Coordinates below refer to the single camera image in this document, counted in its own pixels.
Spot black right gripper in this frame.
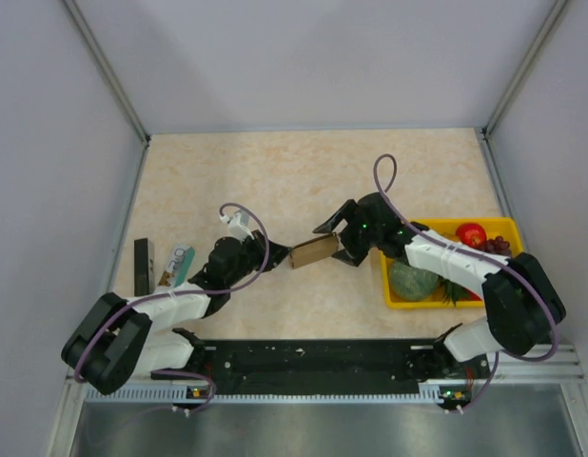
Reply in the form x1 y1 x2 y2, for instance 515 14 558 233
314 200 382 267

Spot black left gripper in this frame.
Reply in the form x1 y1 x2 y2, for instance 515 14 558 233
226 230 291 288

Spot brown cardboard box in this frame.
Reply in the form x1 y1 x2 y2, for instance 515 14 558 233
289 232 339 269

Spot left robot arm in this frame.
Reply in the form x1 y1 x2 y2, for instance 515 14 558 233
61 230 291 395

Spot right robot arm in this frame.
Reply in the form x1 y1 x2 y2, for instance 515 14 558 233
314 192 566 377

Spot black rectangular box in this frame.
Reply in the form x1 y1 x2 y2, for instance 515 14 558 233
133 238 155 297

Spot green melon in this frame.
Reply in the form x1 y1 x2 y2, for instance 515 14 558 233
388 260 440 302

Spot orange pineapple with leaves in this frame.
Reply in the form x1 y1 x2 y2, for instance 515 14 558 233
441 278 470 307

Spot red apple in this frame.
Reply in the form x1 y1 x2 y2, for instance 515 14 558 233
455 223 487 248

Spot red tomato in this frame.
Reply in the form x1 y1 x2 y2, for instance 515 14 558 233
467 290 482 302

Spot dark purple grapes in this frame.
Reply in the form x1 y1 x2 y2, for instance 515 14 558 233
482 236 512 257

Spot yellow plastic tray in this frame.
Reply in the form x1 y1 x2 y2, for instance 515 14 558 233
380 217 524 309

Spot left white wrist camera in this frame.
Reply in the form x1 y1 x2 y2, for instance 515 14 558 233
220 209 253 241

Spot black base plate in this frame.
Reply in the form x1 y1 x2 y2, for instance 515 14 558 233
150 338 490 396

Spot white slotted cable duct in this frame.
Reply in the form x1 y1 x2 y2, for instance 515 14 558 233
85 384 465 406

